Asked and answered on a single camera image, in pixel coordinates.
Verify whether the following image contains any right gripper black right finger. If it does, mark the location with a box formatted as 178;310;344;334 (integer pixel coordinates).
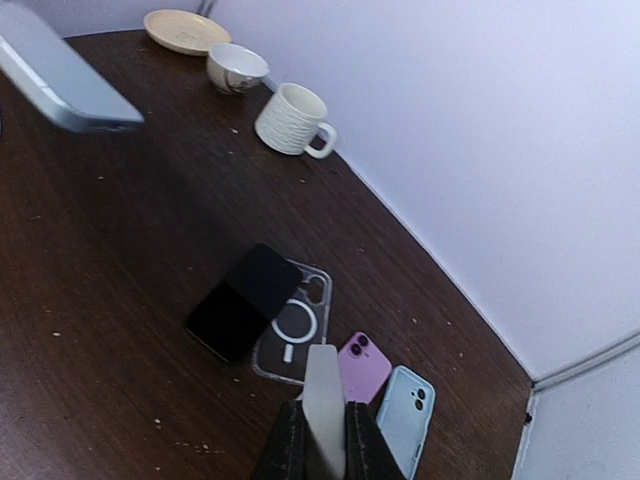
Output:
345;402;405;480

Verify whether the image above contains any right aluminium frame post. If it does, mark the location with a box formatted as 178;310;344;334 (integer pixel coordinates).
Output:
532;330;639;392

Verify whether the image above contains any white ceramic mug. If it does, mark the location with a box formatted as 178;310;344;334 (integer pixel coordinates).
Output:
254;83;337;159

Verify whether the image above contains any white ceramic bowl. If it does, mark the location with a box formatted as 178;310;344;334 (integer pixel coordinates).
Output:
206;43;270;95

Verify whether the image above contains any clear magsafe phone case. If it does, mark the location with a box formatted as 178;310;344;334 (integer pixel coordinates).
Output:
252;262;333;386

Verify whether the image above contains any aluminium frame post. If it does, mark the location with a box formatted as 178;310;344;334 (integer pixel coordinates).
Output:
532;330;639;392
195;0;217;17

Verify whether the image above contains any beige ceramic plate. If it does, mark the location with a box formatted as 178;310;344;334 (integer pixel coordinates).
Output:
143;9;232;57

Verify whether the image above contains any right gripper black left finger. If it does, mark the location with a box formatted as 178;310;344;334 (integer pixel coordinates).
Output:
250;400;307;480

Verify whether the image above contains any beige phone case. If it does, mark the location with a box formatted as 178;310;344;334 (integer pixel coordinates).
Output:
302;344;346;479

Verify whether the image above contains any left aluminium frame post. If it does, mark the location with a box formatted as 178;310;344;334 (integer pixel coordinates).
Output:
195;0;217;17

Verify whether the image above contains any black phone with dark case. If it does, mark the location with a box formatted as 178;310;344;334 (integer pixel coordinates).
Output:
185;243;302;364

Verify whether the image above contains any light blue phone case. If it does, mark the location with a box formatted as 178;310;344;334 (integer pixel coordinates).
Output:
376;365;436;479

